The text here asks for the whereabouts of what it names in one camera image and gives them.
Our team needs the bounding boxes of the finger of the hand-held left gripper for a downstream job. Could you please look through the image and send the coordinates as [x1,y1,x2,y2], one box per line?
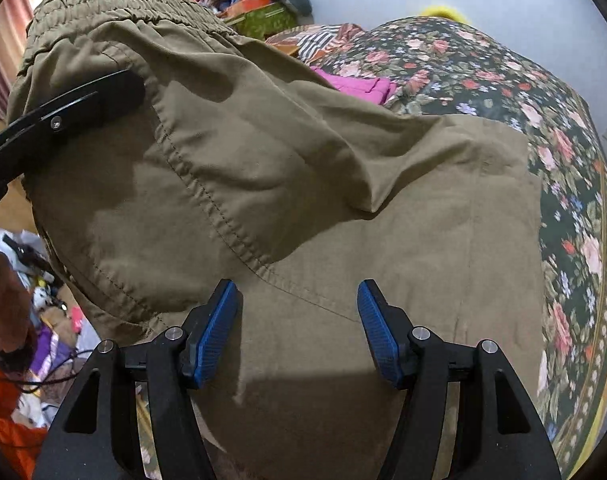
[0,69,147,211]

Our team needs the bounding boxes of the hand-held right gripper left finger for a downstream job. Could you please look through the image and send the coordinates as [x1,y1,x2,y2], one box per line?
[34,278,243,480]

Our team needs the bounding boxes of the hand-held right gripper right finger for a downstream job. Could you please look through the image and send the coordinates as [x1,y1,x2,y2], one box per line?
[357,278,564,480]

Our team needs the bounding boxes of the olive green pants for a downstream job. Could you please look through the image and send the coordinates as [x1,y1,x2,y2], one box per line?
[6,0,547,480]

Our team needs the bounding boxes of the person's left hand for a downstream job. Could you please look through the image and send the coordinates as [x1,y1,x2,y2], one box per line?
[0,220,38,372]

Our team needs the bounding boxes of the heap of mixed clutter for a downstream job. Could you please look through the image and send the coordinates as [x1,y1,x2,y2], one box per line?
[0,227,100,431]

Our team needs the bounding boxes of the green patterned bag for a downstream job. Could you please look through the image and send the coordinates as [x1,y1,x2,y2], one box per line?
[224,2,299,41]

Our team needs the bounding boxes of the striped patterned quilt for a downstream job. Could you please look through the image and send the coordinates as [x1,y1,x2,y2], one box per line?
[266,22,367,63]

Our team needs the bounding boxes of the pink cloth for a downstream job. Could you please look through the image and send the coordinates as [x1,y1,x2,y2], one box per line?
[311,67,399,106]

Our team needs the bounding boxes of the dark floral blanket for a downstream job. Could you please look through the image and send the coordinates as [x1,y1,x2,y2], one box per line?
[308,16,607,476]

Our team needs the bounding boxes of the thin black cable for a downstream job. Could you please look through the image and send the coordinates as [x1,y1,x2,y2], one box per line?
[14,349,95,396]

